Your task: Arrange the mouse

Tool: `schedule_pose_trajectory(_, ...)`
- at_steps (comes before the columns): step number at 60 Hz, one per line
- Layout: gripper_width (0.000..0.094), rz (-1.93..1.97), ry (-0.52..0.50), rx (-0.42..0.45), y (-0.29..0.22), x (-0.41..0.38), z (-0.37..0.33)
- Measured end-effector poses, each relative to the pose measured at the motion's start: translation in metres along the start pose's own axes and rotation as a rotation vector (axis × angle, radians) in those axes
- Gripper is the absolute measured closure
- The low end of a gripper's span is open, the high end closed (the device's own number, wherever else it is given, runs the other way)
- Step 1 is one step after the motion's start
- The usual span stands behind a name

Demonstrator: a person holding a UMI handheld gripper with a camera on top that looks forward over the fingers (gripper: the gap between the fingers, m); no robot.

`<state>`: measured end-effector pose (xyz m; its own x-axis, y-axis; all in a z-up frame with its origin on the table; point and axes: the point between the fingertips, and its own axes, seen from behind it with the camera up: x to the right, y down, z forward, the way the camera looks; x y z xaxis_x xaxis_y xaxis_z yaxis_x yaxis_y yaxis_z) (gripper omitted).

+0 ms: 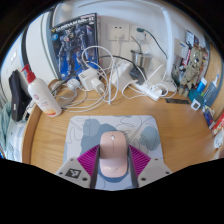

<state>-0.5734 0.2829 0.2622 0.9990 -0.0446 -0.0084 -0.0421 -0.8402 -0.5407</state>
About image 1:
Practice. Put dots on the white wall socket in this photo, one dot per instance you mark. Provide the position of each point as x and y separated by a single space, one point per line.
118 32
138 35

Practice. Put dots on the brown wooden model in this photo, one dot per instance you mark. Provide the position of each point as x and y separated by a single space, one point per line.
196 55

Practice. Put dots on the robot model kit box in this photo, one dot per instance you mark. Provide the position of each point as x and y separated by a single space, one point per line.
73 40

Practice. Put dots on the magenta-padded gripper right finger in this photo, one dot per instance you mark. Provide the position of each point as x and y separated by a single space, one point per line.
140 161

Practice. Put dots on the blue white-capped bottle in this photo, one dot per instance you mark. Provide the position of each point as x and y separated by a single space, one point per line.
201 86

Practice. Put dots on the white desk lamp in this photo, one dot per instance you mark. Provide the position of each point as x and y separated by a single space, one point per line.
168 50

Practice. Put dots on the black adapter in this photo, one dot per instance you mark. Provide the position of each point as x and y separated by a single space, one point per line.
137 75

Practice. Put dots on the green bedding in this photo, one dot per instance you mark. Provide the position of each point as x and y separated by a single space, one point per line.
6 133

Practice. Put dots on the black ruler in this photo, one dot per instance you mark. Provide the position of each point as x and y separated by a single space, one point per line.
177 101

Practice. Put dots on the white power strip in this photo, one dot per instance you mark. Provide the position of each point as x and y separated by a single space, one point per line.
150 91

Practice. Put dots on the blue tissue pack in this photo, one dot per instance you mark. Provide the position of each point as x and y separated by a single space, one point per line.
208 116

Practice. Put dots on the white charger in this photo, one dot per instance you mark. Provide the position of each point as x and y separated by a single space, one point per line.
90 80

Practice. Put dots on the pink computer mouse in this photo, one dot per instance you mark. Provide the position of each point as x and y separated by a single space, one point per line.
113 153

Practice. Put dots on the grey cloud-print mouse pad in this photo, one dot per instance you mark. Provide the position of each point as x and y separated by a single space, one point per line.
143 133

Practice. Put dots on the blue spray bottle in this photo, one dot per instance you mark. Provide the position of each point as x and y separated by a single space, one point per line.
211 91

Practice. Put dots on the wooden tree figure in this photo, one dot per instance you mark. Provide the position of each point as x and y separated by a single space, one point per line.
188 78

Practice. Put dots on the grey metal frame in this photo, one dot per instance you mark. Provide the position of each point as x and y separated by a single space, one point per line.
46 40

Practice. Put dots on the teal round tin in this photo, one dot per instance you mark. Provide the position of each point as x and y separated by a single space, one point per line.
194 95

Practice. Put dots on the white red-capped pump bottle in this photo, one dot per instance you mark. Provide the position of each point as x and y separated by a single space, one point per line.
43 98

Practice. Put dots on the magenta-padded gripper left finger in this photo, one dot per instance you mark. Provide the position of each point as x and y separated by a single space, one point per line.
88 161

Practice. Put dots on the black bag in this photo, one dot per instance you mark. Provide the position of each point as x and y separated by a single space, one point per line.
18 96

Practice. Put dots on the steel cup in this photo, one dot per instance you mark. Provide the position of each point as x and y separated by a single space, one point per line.
141 59

